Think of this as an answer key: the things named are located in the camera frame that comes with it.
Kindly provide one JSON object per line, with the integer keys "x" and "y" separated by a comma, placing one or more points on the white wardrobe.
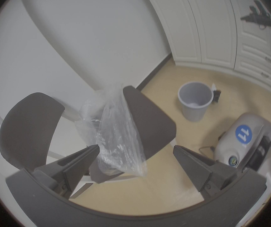
{"x": 211, "y": 32}

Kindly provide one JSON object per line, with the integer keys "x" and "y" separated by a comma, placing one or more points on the crumpled black plastic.
{"x": 217, "y": 96}

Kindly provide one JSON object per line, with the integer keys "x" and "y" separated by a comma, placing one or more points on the grey seat white chair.
{"x": 149, "y": 126}

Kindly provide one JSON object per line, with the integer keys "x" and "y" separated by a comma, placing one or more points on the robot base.
{"x": 230, "y": 145}

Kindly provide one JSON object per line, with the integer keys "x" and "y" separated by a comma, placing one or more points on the white trash bin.
{"x": 193, "y": 113}

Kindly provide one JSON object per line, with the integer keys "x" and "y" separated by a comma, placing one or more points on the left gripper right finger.
{"x": 197, "y": 169}

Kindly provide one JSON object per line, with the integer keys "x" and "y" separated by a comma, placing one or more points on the clear plastic bag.
{"x": 116, "y": 131}

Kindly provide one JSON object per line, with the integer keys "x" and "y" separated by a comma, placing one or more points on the crumpled white paper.
{"x": 214, "y": 87}

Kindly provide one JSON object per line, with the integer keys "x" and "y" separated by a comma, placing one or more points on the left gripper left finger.
{"x": 76, "y": 167}

